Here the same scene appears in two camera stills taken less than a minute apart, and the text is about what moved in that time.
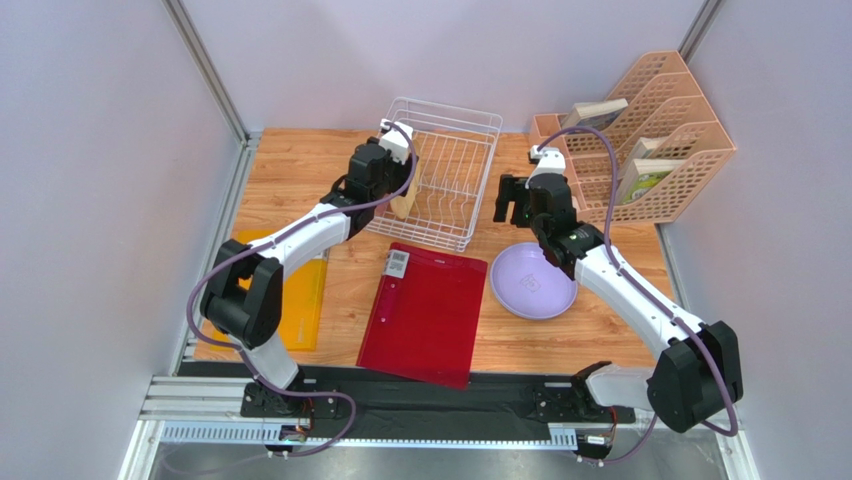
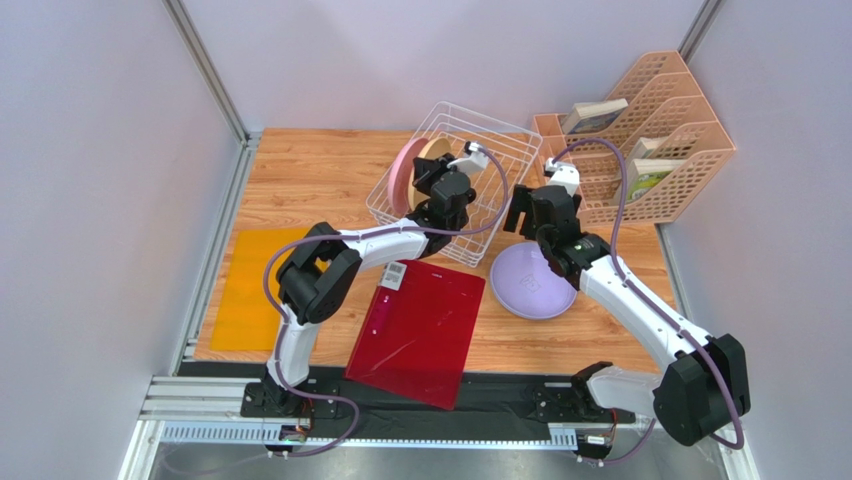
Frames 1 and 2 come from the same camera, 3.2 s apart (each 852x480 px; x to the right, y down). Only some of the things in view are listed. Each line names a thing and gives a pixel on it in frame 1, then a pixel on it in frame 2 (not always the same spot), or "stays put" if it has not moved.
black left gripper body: (394, 177) -> (429, 177)
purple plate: (527, 284) stays put
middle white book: (646, 145) stays put
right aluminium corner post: (700, 27) stays put
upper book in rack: (598, 114) stays put
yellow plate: (402, 205) -> (432, 150)
